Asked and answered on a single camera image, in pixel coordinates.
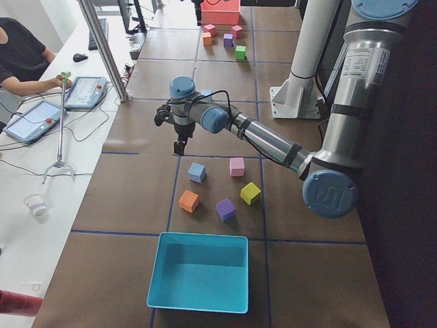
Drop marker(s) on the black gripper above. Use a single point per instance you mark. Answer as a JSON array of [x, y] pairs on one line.
[[180, 131]]

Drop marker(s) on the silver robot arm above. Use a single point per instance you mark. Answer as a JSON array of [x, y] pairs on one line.
[[329, 175]]

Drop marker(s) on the light blue block left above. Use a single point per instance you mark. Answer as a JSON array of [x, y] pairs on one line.
[[197, 172]]

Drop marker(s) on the orange block left side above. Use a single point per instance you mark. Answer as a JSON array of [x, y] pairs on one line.
[[189, 201]]

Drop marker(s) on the orange block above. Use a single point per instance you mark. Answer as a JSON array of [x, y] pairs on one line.
[[189, 201], [207, 39]]

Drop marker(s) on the pink foam block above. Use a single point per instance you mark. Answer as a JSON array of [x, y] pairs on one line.
[[236, 167]]

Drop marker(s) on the purple block left side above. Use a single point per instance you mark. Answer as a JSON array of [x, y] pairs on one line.
[[225, 209]]

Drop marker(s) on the purple block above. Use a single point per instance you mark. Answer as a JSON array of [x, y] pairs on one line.
[[228, 40], [225, 209]]

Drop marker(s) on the yellow foam block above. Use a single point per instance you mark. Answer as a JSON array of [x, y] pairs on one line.
[[250, 193]]

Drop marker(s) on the far teach pendant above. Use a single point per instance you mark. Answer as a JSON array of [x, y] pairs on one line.
[[85, 93]]

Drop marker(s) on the teach pendant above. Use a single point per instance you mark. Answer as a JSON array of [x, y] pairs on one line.
[[35, 122], [85, 93]]

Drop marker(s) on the orange block right side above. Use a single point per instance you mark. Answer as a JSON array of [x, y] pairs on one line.
[[207, 39]]

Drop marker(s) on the green foam block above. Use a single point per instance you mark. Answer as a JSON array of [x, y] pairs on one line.
[[240, 53]]

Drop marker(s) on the purple block right side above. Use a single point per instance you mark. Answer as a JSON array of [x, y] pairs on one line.
[[228, 40]]

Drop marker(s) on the crimson block near tray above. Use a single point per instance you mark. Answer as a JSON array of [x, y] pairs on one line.
[[210, 28]]

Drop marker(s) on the teal plastic bin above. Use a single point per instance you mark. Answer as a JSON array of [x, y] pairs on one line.
[[200, 272]]

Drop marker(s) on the reacher grabber stick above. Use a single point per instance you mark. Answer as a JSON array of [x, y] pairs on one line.
[[59, 163]]

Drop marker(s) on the black computer mouse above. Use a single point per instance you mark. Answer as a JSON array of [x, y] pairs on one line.
[[78, 57]]

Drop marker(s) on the pink plastic tray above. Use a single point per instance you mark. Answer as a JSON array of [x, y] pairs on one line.
[[220, 12]]

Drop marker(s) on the near teach pendant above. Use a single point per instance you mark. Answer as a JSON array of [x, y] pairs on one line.
[[35, 122]]

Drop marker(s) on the paper cup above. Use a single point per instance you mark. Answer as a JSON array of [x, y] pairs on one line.
[[36, 205]]

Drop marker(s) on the person in black shirt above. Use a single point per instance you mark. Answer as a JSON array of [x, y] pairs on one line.
[[24, 59]]

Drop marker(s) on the red fire extinguisher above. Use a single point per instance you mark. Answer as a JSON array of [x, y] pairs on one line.
[[19, 304]]

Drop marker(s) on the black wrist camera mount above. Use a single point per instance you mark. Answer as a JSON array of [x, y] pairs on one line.
[[163, 114]]

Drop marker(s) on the white pedestal column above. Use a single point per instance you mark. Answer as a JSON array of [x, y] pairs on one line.
[[297, 97]]

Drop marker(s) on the aluminium frame post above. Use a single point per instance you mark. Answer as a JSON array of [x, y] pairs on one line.
[[91, 19]]

